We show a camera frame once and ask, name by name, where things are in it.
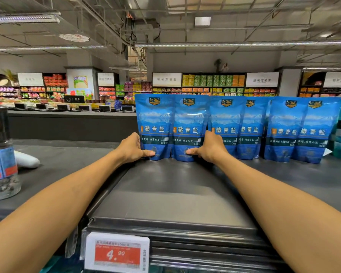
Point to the row of blue pouches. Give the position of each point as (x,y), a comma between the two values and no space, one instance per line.
(284,127)

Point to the person's left forearm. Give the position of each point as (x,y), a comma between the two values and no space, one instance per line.
(59,207)

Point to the row of small price displays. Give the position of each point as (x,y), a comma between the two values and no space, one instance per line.
(74,107)

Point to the red and white price tag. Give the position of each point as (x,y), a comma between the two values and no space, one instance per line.
(116,253)

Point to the person's left thumb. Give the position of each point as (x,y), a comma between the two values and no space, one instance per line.
(148,153)

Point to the square ceiling light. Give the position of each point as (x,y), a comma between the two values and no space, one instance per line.
(202,21)

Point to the shelf of red packets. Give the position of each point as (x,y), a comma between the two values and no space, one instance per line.
(55,85)

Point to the colourful wall poster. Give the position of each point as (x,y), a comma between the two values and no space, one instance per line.
(80,82)

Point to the person's right hand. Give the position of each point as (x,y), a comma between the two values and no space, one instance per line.
(211,152)

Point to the shelf of green yellow boxes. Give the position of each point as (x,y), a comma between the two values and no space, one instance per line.
(213,83)

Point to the long ceiling tube light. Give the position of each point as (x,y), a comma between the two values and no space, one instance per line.
(241,44)
(45,48)

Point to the person's right thumb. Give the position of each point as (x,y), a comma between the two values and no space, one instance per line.
(193,151)

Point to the long dark counter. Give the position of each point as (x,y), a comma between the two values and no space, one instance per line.
(74,126)

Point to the white hanging sign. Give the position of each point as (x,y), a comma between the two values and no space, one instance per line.
(30,79)
(167,79)
(262,79)
(105,79)
(338,79)

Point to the clear plastic tag holder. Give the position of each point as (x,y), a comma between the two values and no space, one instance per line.
(72,243)

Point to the clear grinder bottle black cap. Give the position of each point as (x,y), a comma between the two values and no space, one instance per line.
(1,156)

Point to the dark metal shelf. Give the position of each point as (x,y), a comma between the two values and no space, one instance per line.
(173,196)

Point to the white plastic object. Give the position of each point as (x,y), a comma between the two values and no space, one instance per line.
(27,160)

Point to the person's right forearm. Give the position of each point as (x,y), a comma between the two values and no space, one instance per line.
(278,213)

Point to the blue salt bag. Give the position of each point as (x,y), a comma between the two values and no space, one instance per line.
(189,119)
(156,122)

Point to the ceiling panel light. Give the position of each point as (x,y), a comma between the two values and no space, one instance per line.
(24,18)

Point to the person's left hand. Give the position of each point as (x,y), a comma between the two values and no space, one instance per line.
(130,152)

